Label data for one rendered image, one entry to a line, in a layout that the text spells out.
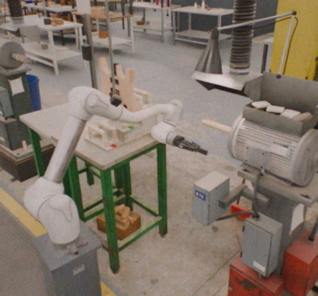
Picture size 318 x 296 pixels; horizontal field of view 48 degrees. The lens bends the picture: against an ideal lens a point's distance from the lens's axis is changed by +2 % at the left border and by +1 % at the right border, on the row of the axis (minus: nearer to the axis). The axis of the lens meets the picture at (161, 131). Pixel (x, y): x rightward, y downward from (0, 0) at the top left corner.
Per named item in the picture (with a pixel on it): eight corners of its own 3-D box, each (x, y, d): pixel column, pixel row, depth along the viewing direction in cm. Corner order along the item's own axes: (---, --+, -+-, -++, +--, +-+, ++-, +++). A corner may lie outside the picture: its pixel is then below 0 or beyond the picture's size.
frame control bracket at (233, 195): (247, 192, 175) (248, 185, 173) (224, 209, 163) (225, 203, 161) (240, 189, 177) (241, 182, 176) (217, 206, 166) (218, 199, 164)
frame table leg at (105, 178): (120, 271, 259) (110, 165, 220) (114, 276, 255) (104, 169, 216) (115, 267, 262) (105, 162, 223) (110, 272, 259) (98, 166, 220)
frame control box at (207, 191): (258, 228, 172) (263, 184, 160) (232, 252, 158) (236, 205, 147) (216, 206, 187) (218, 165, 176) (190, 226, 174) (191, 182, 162)
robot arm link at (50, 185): (32, 224, 183) (12, 206, 196) (58, 224, 195) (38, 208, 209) (90, 86, 184) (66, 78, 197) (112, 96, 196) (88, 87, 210)
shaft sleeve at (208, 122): (231, 130, 178) (232, 135, 180) (235, 127, 180) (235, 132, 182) (204, 121, 190) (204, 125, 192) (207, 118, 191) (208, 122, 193)
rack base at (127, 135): (143, 136, 249) (142, 124, 245) (125, 144, 238) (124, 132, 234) (118, 125, 266) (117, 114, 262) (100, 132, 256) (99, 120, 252)
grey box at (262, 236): (277, 267, 176) (291, 173, 152) (266, 280, 169) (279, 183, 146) (249, 251, 186) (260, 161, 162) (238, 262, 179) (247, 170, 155)
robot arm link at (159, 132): (162, 142, 221) (170, 124, 221) (145, 135, 231) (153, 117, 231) (171, 147, 229) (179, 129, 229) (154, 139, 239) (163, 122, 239)
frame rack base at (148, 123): (158, 129, 258) (157, 107, 250) (142, 136, 248) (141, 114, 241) (133, 119, 275) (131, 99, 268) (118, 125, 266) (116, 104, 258)
